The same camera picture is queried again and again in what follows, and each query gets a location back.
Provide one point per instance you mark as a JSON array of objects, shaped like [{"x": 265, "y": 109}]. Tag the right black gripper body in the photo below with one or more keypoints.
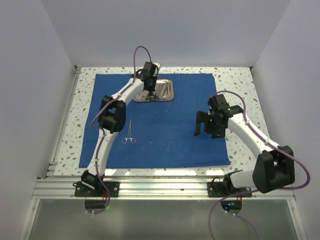
[{"x": 217, "y": 129}]

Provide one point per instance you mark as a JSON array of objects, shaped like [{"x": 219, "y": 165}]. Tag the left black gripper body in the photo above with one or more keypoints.
[{"x": 153, "y": 85}]

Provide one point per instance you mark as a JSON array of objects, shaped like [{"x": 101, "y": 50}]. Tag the steel instrument tray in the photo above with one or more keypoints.
[{"x": 137, "y": 98}]

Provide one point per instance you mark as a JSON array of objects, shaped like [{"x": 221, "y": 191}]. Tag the blue surgical cloth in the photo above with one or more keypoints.
[{"x": 164, "y": 130}]

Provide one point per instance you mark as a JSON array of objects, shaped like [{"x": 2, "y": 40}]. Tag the steel surgical scissors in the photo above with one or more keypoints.
[{"x": 129, "y": 138}]

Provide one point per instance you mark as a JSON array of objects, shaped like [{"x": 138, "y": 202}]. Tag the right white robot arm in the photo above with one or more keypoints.
[{"x": 274, "y": 167}]

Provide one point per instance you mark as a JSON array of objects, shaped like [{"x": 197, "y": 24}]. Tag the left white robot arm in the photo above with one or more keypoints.
[{"x": 111, "y": 120}]

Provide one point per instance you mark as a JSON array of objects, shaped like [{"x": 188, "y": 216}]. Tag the steel tweezers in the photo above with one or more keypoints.
[{"x": 168, "y": 90}]

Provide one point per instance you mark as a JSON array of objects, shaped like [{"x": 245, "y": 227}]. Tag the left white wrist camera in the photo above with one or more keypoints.
[{"x": 157, "y": 64}]

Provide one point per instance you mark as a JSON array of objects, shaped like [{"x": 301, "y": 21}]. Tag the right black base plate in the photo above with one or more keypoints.
[{"x": 218, "y": 189}]

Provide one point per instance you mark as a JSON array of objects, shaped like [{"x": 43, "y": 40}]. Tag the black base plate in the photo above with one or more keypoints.
[
  {"x": 87, "y": 192},
  {"x": 218, "y": 189}
]

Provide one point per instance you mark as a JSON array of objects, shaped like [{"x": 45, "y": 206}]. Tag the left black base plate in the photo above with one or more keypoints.
[{"x": 87, "y": 192}]

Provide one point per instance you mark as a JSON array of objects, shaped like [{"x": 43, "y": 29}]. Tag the aluminium rail frame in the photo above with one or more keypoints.
[{"x": 169, "y": 204}]

